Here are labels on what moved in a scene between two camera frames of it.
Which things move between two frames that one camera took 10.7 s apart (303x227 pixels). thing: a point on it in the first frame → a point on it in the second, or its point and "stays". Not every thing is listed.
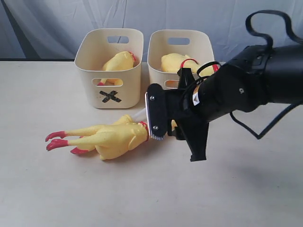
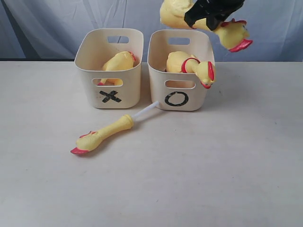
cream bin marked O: [197, 44] stays
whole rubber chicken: [109, 141] → [234, 34]
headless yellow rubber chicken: [121, 61] stays
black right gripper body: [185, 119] → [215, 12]
